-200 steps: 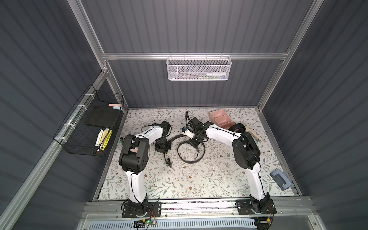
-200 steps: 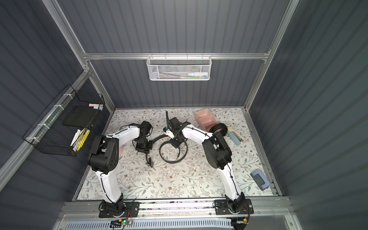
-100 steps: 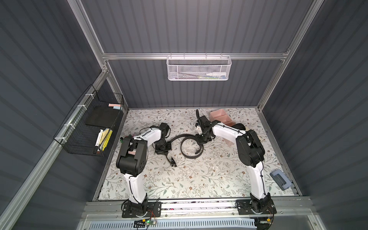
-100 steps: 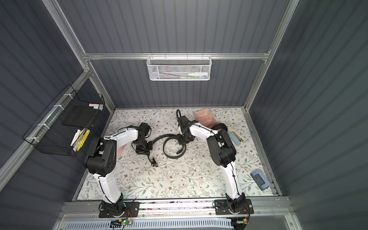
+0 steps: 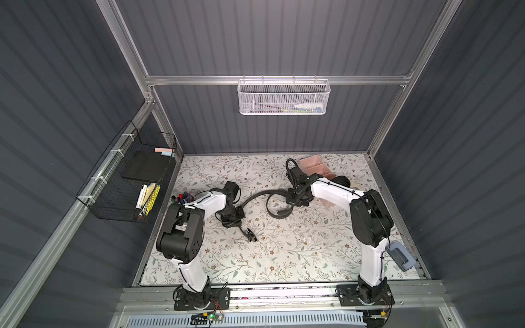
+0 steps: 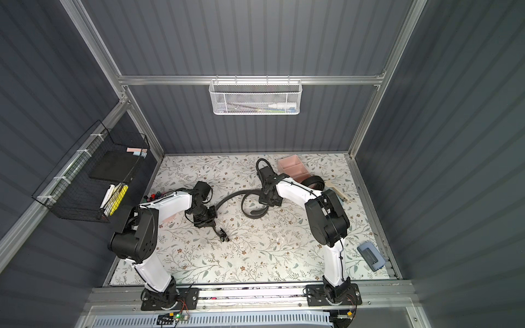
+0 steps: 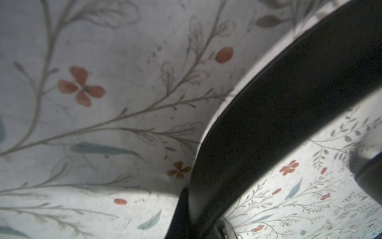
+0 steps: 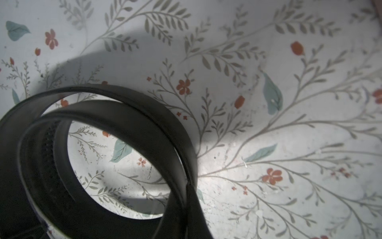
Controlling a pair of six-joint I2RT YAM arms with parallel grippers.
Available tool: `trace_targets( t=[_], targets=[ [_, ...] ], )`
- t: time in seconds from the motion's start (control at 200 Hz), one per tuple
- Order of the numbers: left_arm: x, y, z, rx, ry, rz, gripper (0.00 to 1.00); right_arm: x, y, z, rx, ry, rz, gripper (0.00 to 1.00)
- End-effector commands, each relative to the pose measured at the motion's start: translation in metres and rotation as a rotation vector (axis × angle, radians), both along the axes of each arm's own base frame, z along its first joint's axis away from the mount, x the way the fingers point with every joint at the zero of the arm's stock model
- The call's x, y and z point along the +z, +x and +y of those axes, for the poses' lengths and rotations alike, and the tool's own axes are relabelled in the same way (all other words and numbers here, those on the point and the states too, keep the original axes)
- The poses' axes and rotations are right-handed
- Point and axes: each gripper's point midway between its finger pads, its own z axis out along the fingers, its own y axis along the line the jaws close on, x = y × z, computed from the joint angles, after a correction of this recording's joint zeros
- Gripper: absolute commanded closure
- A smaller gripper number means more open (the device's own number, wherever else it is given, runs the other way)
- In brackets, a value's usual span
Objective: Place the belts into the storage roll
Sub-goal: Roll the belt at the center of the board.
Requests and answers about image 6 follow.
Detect black wire wall basket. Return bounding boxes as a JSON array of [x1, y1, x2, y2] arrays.
[[32, 124, 150, 223]]

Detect pink compartment storage tray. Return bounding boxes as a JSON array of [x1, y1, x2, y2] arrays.
[[277, 154, 312, 183]]

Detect pink pen cup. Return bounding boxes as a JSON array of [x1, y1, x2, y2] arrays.
[[140, 192, 168, 223]]

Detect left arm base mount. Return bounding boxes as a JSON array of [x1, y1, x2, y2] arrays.
[[140, 288, 200, 311]]

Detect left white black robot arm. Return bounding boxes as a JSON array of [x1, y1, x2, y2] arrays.
[[109, 181, 217, 294]]

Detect pastel sticky notes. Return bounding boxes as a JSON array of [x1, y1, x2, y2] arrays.
[[127, 148, 148, 158]]

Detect beige blue eraser block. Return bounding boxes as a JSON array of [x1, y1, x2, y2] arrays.
[[325, 180, 349, 202]]

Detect floral table mat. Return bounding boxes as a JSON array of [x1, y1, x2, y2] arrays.
[[109, 153, 391, 286]]

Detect yellow highlighter pack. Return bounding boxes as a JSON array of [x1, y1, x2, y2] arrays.
[[105, 184, 129, 217]]

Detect white marker in basket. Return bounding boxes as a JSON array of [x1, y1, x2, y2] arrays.
[[100, 184, 116, 209]]

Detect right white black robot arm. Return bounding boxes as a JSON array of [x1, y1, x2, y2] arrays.
[[256, 158, 351, 297]]

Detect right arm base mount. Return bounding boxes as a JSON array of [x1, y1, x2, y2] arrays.
[[302, 283, 362, 307]]

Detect white wire mesh basket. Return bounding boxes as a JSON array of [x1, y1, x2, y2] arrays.
[[209, 79, 303, 116]]

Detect short black leather belt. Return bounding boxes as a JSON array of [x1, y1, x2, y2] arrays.
[[215, 189, 269, 219]]

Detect black notebook in basket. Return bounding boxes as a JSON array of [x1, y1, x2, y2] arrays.
[[88, 151, 144, 184]]

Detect long black leather belt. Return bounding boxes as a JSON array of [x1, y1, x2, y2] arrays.
[[302, 176, 325, 191]]

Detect grey blue stapler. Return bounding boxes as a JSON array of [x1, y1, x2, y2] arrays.
[[357, 241, 386, 272]]

